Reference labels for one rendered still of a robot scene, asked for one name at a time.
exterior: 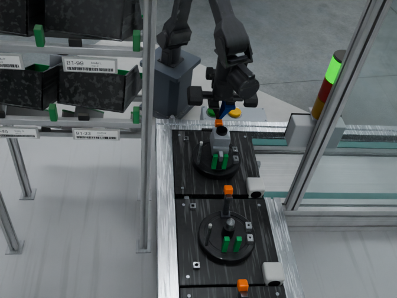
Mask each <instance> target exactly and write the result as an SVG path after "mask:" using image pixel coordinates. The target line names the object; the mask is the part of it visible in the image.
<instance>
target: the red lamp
mask: <svg viewBox="0 0 397 298"><path fill-rule="evenodd" d="M332 85H333V84H332V83H330V82H329V81H328V80H327V79H326V76H325V77H324V80H323V82H322V85H321V87H320V90H319V93H318V97H319V98H320V100H322V101H323V102H324V103H325V102H326V100H327V98H328V95H329V93H330V90H331V88H332Z"/></svg>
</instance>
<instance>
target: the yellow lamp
mask: <svg viewBox="0 0 397 298"><path fill-rule="evenodd" d="M324 105H325V103H324V102H323V101H322V100H320V98H319V97H318V95H317V98H316V100H315V103H314V106H313V108H312V111H311V114H312V116H313V117H314V118H315V119H317V120H318V119H319V117H320V115H321V112H322V110H323V108H324Z"/></svg>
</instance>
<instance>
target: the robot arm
mask: <svg viewBox="0 0 397 298"><path fill-rule="evenodd" d="M192 1H193V0H174V5H173V10H172V14H171V17H170V18H169V19H168V20H167V21H166V22H165V23H164V26H163V28H162V32H160V33H159V34H158V35H157V43H158V44H159V46H160V47H161V48H162V53H161V57H160V58H158V59H157V61H158V62H161V63H163V64H165V65H167V66H170V67H172V68H175V67H176V66H177V65H179V64H180V63H181V62H182V61H183V60H184V58H183V57H181V56H180V54H181V46H184V45H187V44H188V41H190V37H191V33H192V31H191V29H190V27H189V25H188V23H187V21H188V16H189V13H190V9H191V4H192ZM209 4H210V7H211V11H212V13H213V17H214V21H215V24H216V26H215V29H214V40H215V47H216V49H214V52H215V53H216V54H217V55H218V58H217V65H216V69H213V67H206V80H212V83H211V88H212V89H213V90H212V91H202V88H201V86H189V87H188V88H187V100H188V105H191V106H201V105H202V104H203V99H207V100H208V106H209V109H212V110H213V112H214V113H215V116H216V119H222V118H223V117H224V116H225V115H226V114H228V113H229V112H230V111H231V110H235V109H236V106H235V102H236V101H238V102H243V101H244V103H243V105H244V107H247V108H255V107H257V105H258V97H257V94H256V93H257V91H258V90H259V82H258V80H257V79H256V78H255V74H254V73H253V72H251V71H250V70H249V69H248V68H247V65H248V63H253V58H252V55H253V53H252V49H251V46H250V41H249V36H248V34H247V32H246V30H245V27H244V25H243V23H242V22H240V21H239V20H238V19H237V18H236V16H235V14H234V12H233V8H232V4H231V2H230V0H209ZM243 52H244V54H245V55H244V56H239V57H238V56H237V55H235V54H238V53H243ZM235 92H236V93H235ZM219 101H222V104H221V107H220V106H219Z"/></svg>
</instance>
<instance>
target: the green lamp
mask: <svg viewBox="0 0 397 298"><path fill-rule="evenodd" d="M340 66H341V63H339V62H337V61H336V60H335V58H334V57H333V56H332V59H331V62H330V64H329V67H328V69H327V72H326V79H327V80H328V81H329V82H330V83H332V84H333V83H334V80H335V78H336V76H337V73H338V71H339V68H340Z"/></svg>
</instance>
